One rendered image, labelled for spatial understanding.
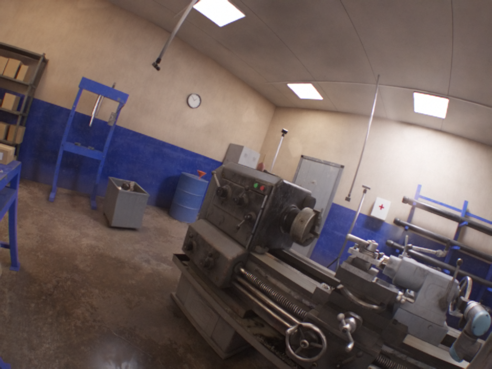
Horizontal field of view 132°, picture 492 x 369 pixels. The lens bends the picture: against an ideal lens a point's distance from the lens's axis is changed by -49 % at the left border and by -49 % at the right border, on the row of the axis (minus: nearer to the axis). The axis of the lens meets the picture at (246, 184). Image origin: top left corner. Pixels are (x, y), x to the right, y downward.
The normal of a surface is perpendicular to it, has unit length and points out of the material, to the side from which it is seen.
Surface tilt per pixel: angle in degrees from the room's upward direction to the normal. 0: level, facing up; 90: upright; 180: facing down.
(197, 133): 90
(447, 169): 90
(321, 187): 90
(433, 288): 76
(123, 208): 90
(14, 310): 0
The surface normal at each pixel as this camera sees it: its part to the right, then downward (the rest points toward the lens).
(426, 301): -0.47, -0.57
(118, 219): 0.73, 0.29
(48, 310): 0.34, -0.94
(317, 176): -0.66, -0.20
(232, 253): -0.07, -0.90
